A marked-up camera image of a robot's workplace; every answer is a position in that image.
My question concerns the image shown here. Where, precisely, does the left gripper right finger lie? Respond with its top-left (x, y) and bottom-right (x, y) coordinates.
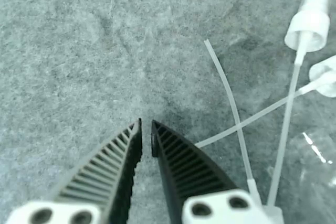
top-left (151, 119), bottom-right (269, 224)

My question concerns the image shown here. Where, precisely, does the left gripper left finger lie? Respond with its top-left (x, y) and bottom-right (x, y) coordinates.
top-left (5, 118), bottom-right (143, 224)

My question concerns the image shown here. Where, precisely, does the white spray top with tube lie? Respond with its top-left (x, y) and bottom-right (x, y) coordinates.
top-left (204, 39), bottom-right (286, 224)
top-left (194, 55), bottom-right (336, 149)
top-left (266, 0), bottom-right (332, 208)

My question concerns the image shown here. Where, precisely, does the clear plastic bottle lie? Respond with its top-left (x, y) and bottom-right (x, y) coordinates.
top-left (286, 129), bottom-right (336, 224)

